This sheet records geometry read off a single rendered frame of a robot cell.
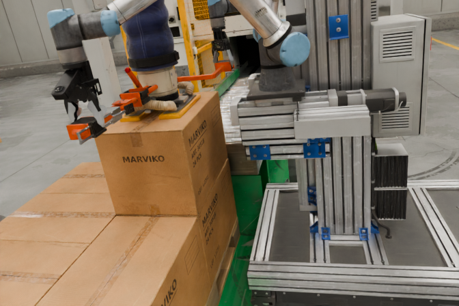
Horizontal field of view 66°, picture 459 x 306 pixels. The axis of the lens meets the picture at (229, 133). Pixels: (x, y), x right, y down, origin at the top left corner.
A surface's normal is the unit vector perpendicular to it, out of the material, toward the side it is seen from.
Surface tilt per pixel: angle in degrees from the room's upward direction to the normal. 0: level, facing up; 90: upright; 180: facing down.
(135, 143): 90
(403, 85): 90
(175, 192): 90
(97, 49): 88
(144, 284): 0
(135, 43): 76
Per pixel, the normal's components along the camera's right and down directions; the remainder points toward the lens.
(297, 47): 0.37, 0.37
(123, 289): -0.14, -0.93
